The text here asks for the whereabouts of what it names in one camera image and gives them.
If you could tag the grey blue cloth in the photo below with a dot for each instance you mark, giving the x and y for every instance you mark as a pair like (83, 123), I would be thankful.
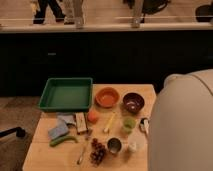
(68, 118)

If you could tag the black white marker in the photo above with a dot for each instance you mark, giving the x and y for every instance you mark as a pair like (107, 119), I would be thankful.
(144, 125)

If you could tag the green plastic tray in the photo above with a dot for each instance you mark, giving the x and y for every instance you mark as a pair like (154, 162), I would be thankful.
(66, 95)

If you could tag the wooden block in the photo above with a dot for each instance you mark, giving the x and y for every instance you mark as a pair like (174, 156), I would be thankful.
(81, 123)

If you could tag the orange fruit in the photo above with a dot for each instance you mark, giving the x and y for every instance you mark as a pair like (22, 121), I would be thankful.
(93, 116)

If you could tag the small metal cup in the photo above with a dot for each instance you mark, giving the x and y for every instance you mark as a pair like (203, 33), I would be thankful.
(114, 145)

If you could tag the blue sponge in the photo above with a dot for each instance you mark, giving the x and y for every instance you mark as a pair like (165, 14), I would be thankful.
(60, 130)

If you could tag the clear glass cup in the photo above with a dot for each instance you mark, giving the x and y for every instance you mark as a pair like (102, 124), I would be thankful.
(136, 141)

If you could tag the bunch of red grapes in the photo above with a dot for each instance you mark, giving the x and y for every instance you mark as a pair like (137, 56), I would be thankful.
(98, 152)

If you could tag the green plastic cup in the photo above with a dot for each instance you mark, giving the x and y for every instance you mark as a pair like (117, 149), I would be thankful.
(129, 124)

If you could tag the orange bowl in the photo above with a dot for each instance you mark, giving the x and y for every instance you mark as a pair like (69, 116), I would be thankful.
(107, 97)

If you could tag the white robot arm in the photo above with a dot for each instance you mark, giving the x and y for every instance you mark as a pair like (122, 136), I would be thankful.
(181, 124)

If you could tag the black chair leg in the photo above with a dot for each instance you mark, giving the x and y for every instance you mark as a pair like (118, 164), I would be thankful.
(20, 132)

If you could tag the green pea pod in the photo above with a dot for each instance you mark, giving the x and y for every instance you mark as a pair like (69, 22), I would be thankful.
(61, 139)

